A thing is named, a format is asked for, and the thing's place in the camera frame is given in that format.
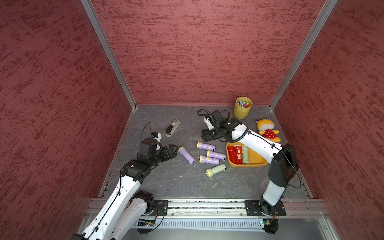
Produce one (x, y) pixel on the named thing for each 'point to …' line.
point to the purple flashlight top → (207, 146)
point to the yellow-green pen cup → (242, 107)
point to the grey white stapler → (171, 129)
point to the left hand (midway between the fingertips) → (170, 152)
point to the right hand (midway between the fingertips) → (207, 138)
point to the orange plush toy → (265, 127)
